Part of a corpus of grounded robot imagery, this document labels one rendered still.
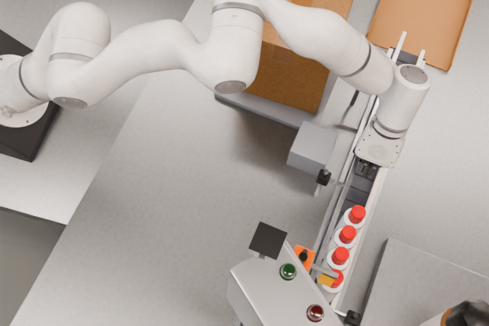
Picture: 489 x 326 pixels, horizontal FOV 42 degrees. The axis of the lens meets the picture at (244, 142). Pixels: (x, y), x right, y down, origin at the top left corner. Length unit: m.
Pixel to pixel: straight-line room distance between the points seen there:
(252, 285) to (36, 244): 1.71
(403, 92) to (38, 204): 0.95
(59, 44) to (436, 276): 1.03
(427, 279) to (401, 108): 0.45
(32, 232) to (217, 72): 1.60
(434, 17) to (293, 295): 1.29
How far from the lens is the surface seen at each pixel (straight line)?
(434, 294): 1.65
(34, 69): 1.51
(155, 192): 1.69
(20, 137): 1.74
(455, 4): 2.12
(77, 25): 1.40
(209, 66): 1.15
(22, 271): 2.57
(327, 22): 1.14
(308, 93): 1.69
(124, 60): 1.30
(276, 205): 1.68
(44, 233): 2.59
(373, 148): 1.54
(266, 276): 0.96
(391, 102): 1.44
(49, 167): 1.76
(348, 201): 1.66
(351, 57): 1.19
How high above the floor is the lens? 2.40
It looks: 65 degrees down
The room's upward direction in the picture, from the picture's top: 7 degrees clockwise
